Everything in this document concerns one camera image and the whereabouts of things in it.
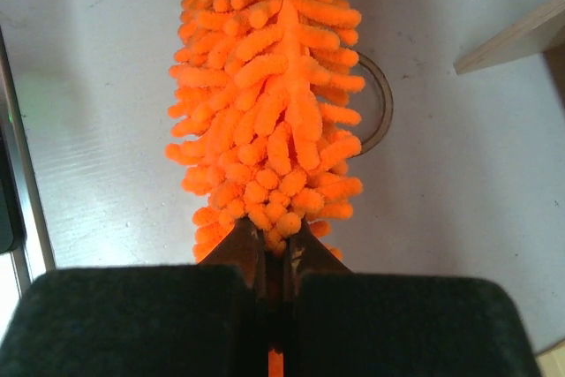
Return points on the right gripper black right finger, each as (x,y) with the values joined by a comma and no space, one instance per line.
(344,323)

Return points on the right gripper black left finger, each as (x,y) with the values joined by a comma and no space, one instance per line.
(187,320)

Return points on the orange microfiber duster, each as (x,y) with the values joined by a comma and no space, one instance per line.
(263,124)

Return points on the wooden bookshelf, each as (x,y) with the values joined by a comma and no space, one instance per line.
(536,32)

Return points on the aluminium front rail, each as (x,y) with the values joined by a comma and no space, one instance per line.
(24,232)

